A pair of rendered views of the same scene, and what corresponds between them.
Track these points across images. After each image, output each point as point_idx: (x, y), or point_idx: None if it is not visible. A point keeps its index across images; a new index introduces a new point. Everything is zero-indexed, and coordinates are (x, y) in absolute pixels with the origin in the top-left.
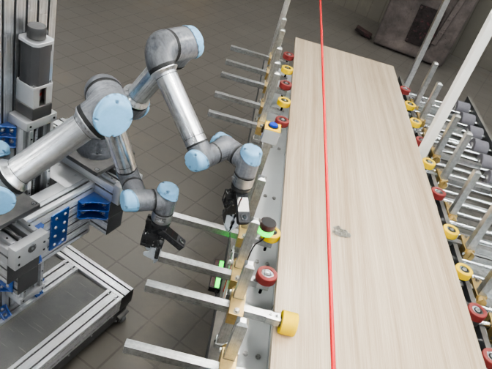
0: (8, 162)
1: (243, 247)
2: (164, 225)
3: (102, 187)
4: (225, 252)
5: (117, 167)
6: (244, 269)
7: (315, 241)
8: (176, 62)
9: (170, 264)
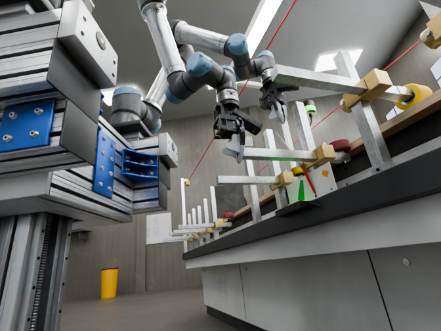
0: None
1: (304, 128)
2: (236, 99)
3: (145, 146)
4: (271, 232)
5: (171, 64)
6: (341, 52)
7: None
8: (183, 51)
9: (258, 155)
